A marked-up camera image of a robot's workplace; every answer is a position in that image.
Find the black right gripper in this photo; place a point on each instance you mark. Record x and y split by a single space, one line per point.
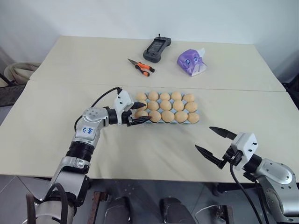
232 156

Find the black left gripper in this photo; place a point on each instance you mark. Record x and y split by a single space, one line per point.
123 117

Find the tan egg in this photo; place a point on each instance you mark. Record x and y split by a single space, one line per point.
181 116
193 118
191 107
141 113
165 105
165 96
178 105
167 116
189 97
153 105
142 101
176 95
153 95
154 116
140 96

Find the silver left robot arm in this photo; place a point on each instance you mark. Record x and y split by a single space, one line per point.
90 130

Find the blue-grey egg tray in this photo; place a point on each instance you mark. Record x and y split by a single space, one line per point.
159 95

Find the orange black pliers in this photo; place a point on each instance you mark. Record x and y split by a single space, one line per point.
146 67

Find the grey handheld remote controller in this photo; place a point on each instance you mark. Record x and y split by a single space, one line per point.
155 50

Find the purple tissue pack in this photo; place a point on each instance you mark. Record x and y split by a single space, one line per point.
190 60

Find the dark bag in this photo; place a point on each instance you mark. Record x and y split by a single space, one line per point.
292 89

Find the dark rounded shape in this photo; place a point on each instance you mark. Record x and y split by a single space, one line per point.
123 211

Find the beige fabric bag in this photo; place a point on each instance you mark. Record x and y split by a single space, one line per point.
18 70

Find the dark woven mat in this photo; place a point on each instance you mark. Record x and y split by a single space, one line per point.
9 95

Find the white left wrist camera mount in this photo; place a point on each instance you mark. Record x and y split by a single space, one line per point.
123 101

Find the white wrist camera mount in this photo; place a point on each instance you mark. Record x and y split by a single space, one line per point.
123 101
247 142

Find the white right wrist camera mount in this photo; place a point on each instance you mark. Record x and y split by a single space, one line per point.
247 142

